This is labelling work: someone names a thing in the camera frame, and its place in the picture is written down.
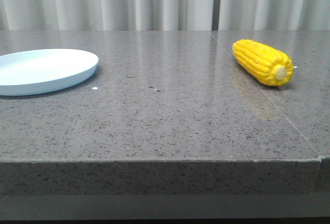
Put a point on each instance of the yellow corn cob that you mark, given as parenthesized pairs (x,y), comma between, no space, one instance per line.
(268,65)

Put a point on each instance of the light blue round plate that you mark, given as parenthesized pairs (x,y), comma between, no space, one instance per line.
(47,70)

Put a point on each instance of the white pleated curtain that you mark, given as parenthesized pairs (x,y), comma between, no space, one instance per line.
(165,14)

